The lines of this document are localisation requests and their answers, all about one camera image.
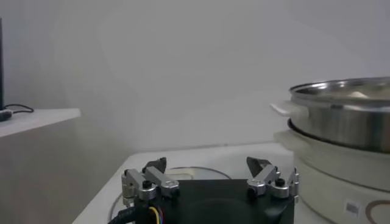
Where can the cream electric cooker base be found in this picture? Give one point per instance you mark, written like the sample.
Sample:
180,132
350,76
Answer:
335,173

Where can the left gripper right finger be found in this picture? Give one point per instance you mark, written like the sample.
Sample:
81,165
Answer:
268,179

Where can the white steamed baozi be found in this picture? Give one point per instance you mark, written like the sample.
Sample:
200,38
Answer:
358,95

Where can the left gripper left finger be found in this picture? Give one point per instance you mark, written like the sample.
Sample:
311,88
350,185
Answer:
152,182

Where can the white side table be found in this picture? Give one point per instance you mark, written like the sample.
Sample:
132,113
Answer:
36,120

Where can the glass pot lid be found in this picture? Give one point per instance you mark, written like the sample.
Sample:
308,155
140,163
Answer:
182,175

